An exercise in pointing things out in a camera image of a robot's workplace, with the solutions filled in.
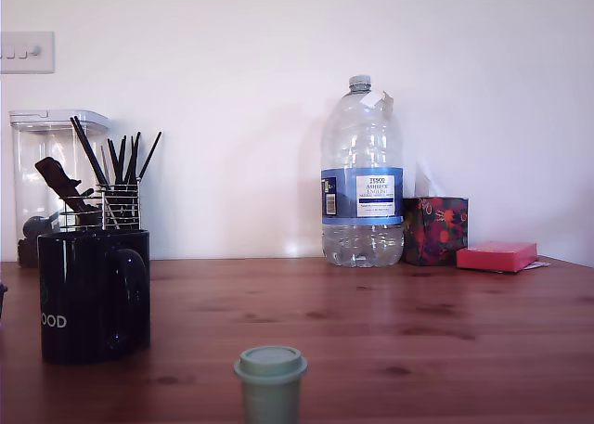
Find large clear water bottle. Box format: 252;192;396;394
319;74;407;269

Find white tissue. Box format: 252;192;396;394
414;161;443;199

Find floral tissue box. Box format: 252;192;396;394
401;196;470;267

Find pink box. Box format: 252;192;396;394
456;241;539;275

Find dark brown kitchen tool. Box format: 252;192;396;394
33;156;96;212

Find clear plastic storage container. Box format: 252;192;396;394
8;109;110;269

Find chrome wire utensil rack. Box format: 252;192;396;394
58;182;142;233

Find white wall light switch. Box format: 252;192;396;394
0;31;57;76

